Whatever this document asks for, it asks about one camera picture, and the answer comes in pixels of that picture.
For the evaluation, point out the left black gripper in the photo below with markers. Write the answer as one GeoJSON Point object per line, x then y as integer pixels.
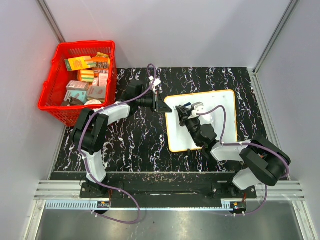
{"type": "Point", "coordinates": [159, 105]}

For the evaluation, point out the grey slotted cable duct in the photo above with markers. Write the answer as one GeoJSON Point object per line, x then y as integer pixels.
{"type": "Point", "coordinates": [91, 205]}

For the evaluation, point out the orange snack packet in basket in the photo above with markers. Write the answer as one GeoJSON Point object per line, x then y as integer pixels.
{"type": "Point", "coordinates": [101, 60]}

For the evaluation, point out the red plastic shopping basket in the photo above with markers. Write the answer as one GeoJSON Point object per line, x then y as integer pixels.
{"type": "Point", "coordinates": [54, 88]}

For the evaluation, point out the brown pink box in basket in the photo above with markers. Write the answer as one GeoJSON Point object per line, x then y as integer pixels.
{"type": "Point", "coordinates": [96, 92]}

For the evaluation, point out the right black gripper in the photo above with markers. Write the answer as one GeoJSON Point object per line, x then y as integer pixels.
{"type": "Point", "coordinates": [184, 112]}

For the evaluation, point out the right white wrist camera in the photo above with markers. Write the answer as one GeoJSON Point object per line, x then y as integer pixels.
{"type": "Point", "coordinates": [197, 109]}

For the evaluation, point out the striped yellow orange sponge pack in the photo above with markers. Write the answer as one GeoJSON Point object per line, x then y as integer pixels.
{"type": "Point", "coordinates": [86, 76]}

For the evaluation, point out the yellow green box in basket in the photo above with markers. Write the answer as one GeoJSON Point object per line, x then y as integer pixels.
{"type": "Point", "coordinates": [78, 63]}

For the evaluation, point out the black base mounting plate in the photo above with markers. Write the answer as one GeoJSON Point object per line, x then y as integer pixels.
{"type": "Point", "coordinates": [166, 190]}

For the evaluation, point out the pink white box in basket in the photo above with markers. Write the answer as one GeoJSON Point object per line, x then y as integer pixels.
{"type": "Point", "coordinates": [103, 79]}

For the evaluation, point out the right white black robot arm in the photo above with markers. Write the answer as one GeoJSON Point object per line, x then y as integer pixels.
{"type": "Point", "coordinates": [265, 162]}

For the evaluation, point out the teal box in basket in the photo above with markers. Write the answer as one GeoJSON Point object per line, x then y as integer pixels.
{"type": "Point", "coordinates": [77, 94]}

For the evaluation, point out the white board with orange frame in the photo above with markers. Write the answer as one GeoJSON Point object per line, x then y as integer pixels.
{"type": "Point", "coordinates": [180, 140]}

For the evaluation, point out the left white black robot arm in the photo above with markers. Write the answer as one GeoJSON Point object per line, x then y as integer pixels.
{"type": "Point", "coordinates": [90, 131]}

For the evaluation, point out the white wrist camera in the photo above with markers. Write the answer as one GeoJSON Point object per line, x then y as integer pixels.
{"type": "Point", "coordinates": [154, 82]}
{"type": "Point", "coordinates": [197, 109]}

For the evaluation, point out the grey pink box in basket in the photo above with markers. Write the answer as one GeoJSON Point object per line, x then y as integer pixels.
{"type": "Point", "coordinates": [75, 85]}

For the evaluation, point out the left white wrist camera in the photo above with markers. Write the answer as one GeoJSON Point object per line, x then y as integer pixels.
{"type": "Point", "coordinates": [154, 82]}

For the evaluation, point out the white round lid in basket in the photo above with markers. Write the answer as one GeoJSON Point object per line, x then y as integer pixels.
{"type": "Point", "coordinates": [93, 102]}

